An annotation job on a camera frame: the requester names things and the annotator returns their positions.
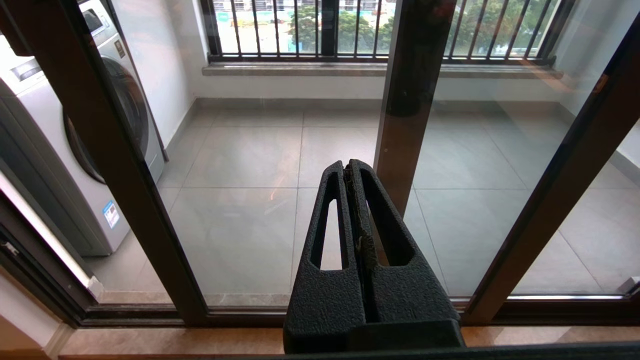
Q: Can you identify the brown-framed sliding glass door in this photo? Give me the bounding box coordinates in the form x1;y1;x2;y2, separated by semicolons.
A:
0;0;640;328

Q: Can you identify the brown-framed fixed glass door panel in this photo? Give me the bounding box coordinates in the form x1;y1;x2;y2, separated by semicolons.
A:
372;0;640;301

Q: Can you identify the black balcony railing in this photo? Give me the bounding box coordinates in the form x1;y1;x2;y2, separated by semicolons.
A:
200;0;571;63

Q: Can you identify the dark window frame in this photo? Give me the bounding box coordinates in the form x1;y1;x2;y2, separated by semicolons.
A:
199;0;573;63

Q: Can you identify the grey stone window sill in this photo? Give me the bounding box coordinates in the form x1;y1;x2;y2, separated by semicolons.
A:
202;61;563;80

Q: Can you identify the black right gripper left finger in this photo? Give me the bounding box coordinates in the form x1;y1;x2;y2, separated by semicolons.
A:
283;160;366;354

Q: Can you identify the dark outer door frame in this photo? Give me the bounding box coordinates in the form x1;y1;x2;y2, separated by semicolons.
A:
0;170;103;328

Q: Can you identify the white front-load washing machine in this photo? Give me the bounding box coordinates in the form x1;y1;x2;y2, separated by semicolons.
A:
0;0;166;257

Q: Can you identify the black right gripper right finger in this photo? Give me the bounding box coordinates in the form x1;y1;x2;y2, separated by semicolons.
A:
346;158;460;322

